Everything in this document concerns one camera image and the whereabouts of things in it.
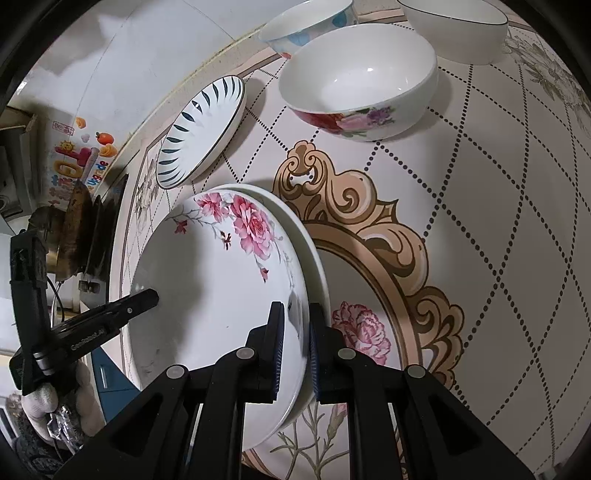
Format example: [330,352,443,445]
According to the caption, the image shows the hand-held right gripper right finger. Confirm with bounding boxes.
[308,302,536,480]

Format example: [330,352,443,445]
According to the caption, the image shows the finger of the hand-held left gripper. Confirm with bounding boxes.
[95,289,160,326]

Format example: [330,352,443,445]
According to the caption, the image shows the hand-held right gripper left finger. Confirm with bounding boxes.
[53,301,286,480]

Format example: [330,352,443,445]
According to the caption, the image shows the plain white plate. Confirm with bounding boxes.
[222,184,331,425]

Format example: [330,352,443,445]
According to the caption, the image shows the blue striped white plate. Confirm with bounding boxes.
[156,75,247,189]

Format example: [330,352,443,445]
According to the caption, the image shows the red floral white bowl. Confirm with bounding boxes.
[278,23,438,141]

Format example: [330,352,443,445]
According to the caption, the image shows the blue dotted white bowl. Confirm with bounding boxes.
[257,0,354,60]

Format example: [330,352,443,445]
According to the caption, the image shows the dark rimmed white bowl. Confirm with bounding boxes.
[396,0,509,65]

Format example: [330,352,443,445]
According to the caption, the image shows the person's left hand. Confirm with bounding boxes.
[21,362,103,440]

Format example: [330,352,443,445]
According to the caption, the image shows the blue kitchen cabinet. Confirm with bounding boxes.
[90,351,141,423]

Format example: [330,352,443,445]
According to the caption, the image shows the stainless steel stacked pot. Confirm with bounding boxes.
[28,205,70,278]

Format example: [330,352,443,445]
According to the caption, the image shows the black wok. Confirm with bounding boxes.
[62,182,93,273]

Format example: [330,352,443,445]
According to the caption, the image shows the printed diamond pattern tablecloth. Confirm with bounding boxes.
[108,0,591,480]

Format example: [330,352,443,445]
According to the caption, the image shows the colourful wall stickers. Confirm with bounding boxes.
[48,117,116,204]

